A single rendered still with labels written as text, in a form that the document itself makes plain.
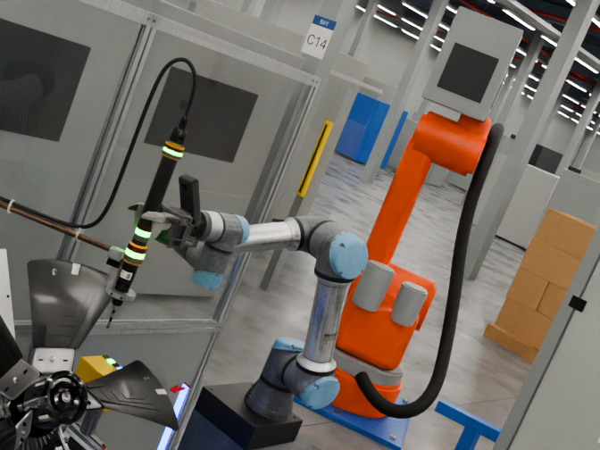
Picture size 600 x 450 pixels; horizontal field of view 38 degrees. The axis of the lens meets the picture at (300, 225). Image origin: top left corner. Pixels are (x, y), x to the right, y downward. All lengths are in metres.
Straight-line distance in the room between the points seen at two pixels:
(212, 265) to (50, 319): 0.40
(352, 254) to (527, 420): 1.31
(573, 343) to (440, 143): 2.73
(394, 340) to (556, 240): 4.36
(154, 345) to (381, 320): 2.73
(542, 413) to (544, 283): 6.51
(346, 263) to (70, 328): 0.74
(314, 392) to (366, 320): 3.35
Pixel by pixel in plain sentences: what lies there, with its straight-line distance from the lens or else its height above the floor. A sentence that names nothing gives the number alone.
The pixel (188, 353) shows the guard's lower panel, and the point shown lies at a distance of 3.46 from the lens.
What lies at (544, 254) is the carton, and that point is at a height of 1.11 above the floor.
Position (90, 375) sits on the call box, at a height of 1.05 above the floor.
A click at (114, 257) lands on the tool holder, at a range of 1.97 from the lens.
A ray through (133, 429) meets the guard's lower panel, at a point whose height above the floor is 0.53.
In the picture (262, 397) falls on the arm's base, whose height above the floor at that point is 1.12.
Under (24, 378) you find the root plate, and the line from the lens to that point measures 2.00.
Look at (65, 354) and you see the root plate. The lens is 2.07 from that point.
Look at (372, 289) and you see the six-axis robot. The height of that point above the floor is 0.88.
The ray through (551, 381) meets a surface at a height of 1.35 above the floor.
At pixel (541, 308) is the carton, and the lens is 9.86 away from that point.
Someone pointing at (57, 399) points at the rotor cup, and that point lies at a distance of 1.98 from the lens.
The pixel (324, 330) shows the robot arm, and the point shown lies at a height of 1.42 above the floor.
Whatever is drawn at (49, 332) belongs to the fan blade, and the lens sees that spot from 2.09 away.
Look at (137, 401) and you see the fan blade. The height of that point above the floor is 1.18.
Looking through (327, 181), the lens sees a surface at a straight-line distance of 10.00.
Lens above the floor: 2.09
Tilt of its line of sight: 10 degrees down
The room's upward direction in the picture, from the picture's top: 22 degrees clockwise
